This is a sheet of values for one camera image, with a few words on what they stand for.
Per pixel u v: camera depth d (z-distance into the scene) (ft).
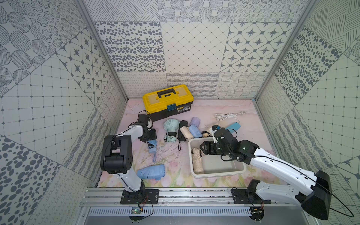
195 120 3.43
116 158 1.56
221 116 3.50
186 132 3.01
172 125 3.20
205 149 2.29
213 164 2.77
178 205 2.36
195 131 3.07
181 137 3.06
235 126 3.40
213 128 2.29
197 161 2.68
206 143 2.21
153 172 2.61
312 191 1.30
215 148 2.15
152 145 2.93
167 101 3.21
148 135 2.75
